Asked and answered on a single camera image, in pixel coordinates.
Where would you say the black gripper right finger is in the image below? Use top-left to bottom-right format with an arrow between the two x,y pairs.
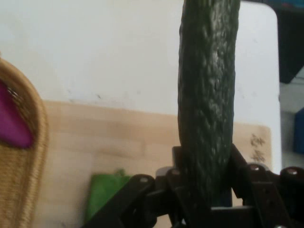
222,143 -> 304,228

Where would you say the blue box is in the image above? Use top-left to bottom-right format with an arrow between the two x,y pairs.
293,111 -> 304,155

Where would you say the green bell pepper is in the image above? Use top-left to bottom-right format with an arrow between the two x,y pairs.
85,168 -> 133,224

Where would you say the woven wicker basket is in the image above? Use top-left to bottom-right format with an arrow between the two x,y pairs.
0,57 -> 50,228

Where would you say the dark green cucumber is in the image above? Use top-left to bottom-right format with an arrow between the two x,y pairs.
177,0 -> 241,208

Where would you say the light wooden cutting board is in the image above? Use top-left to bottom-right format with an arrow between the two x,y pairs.
33,101 -> 272,228

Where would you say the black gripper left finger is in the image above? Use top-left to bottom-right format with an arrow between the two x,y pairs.
83,146 -> 212,228

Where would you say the black box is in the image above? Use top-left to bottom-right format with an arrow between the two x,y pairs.
273,0 -> 304,84

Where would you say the purple eggplant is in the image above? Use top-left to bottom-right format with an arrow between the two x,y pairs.
0,79 -> 33,149

